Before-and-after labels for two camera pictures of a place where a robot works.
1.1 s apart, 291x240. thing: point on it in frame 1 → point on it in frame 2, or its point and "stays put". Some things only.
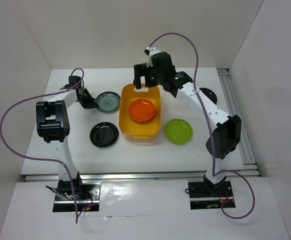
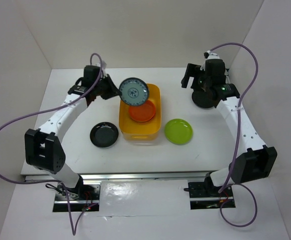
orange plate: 142,110 stays put
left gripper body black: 87,101 → 104,88
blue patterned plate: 108,101 → 135,91
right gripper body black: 158,76 → 201,82
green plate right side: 178,131 stays put
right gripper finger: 139,70 → 191,71
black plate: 104,134 stays put
